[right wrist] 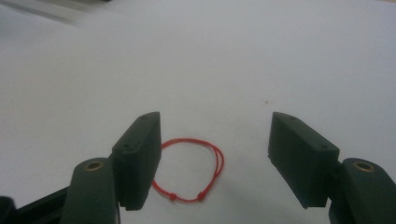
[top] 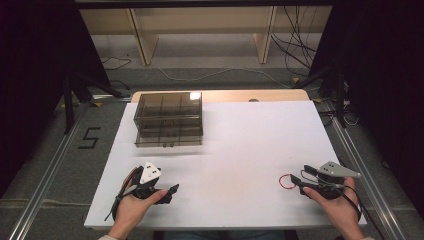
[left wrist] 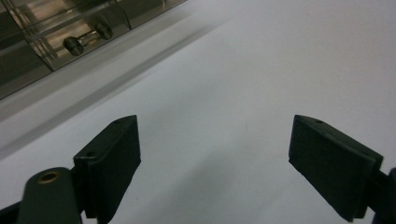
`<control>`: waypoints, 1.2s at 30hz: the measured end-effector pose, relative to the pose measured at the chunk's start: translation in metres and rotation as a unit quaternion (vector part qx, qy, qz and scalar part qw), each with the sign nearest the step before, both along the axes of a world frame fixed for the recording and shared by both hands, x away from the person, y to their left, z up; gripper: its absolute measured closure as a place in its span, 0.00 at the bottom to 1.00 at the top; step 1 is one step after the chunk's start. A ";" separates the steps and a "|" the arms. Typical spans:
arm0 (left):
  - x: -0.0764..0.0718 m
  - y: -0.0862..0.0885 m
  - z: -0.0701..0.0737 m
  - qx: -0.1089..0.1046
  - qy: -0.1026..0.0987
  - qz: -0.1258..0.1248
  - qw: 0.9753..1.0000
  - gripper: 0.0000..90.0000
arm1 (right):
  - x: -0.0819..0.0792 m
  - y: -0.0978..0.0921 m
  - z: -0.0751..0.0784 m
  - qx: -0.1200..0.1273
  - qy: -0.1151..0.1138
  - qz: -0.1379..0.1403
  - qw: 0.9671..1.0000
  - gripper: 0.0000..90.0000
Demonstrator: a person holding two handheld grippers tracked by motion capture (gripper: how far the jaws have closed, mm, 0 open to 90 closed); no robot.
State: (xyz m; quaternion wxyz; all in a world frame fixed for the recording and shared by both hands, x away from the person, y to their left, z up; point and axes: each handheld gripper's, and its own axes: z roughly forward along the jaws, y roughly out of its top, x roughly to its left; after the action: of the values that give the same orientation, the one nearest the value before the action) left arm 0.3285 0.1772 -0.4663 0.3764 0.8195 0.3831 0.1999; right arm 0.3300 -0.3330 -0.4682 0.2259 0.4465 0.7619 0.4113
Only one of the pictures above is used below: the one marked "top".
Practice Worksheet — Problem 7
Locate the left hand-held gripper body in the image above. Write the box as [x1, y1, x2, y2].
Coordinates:
[131, 161, 163, 200]

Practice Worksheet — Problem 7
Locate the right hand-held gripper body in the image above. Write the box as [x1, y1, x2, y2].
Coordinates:
[301, 161, 362, 201]

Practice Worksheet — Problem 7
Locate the red hair tie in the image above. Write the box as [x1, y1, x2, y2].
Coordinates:
[278, 173, 298, 190]

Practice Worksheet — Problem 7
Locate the smoky transparent drawer box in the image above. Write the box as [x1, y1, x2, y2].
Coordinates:
[133, 91, 204, 149]

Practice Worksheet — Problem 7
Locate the person's left hand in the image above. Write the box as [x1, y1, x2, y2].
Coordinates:
[112, 168, 170, 233]

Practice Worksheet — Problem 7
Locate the person's right hand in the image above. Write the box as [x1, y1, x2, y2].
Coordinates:
[302, 176, 363, 232]

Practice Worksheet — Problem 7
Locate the white table cover board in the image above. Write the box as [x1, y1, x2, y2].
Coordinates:
[83, 100, 368, 231]

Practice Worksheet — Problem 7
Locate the black metal stand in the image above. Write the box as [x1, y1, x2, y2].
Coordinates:
[292, 64, 349, 129]
[60, 64, 125, 135]

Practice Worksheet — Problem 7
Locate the black curtain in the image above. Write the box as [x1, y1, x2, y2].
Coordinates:
[308, 0, 424, 214]
[0, 0, 113, 198]

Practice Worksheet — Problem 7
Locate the light wooden shelf unit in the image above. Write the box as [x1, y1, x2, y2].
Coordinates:
[79, 5, 334, 67]

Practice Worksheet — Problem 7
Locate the aluminium floor rail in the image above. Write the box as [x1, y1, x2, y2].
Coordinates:
[7, 94, 133, 240]
[324, 99, 408, 240]

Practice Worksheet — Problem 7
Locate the right hand-held gripper cable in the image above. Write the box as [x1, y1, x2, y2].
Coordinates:
[336, 184, 385, 240]

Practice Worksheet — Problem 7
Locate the hand-held gripper cable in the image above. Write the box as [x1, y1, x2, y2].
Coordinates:
[336, 184, 385, 240]
[103, 165, 142, 222]

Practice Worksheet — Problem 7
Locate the left hand-held gripper cable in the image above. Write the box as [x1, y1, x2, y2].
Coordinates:
[103, 165, 142, 222]

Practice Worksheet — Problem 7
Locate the thin black floor cable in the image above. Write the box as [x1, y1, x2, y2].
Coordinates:
[100, 55, 133, 72]

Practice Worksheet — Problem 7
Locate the white floor cable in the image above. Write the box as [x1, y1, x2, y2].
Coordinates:
[155, 65, 292, 90]

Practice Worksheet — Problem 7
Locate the bundle of black cables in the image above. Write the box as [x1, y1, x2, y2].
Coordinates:
[270, 5, 318, 70]

